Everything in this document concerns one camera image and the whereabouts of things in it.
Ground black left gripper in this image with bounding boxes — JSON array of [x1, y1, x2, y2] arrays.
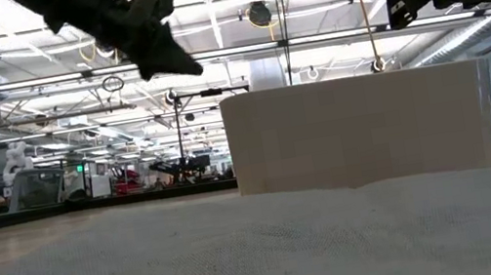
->
[[95, 0, 206, 90]]

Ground white plastic container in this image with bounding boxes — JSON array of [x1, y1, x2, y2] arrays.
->
[[218, 54, 491, 208]]

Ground black boom stand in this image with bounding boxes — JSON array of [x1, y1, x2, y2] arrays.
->
[[167, 77, 260, 169]]

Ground red machine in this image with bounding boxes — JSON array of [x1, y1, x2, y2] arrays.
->
[[109, 161, 146, 197]]

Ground white cabinet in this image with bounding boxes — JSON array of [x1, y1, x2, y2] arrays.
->
[[62, 156, 114, 203]]

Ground gray cart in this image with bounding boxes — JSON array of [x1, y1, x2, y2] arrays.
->
[[2, 164, 70, 214]]

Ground white mesh cloth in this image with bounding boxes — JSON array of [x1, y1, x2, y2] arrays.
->
[[0, 147, 491, 275]]

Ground yellow hanging cord with ring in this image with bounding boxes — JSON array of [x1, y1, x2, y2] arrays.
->
[[351, 0, 388, 75]]

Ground black cable loop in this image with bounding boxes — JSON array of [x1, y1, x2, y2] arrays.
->
[[100, 73, 126, 95]]

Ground black ceiling cord reel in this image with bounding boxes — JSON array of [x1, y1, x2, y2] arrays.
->
[[245, 0, 276, 30]]

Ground black hanging cable pair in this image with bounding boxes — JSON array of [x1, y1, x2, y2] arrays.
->
[[273, 0, 299, 87]]

